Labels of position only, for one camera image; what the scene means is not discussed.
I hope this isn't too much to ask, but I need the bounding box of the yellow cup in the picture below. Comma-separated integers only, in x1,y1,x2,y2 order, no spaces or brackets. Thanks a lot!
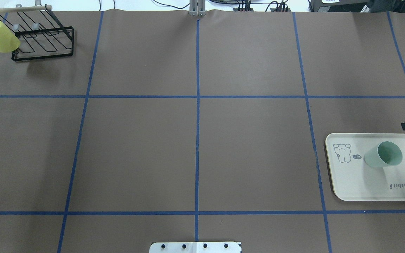
0,21,21,53

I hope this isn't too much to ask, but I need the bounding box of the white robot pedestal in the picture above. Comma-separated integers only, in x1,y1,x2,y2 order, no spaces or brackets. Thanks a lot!
149,241,242,253

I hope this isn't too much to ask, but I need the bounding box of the black wire cup rack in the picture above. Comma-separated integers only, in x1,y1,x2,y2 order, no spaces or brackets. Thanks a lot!
0,0,75,62

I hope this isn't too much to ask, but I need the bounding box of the cream rabbit tray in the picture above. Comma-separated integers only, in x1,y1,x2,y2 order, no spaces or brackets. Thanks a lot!
325,133,405,201

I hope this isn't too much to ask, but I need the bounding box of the green cup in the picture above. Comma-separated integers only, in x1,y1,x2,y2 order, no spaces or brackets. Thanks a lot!
364,141,403,168

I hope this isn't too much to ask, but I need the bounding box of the aluminium frame post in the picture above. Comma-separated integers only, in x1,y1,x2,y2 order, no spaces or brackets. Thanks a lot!
189,0,207,17

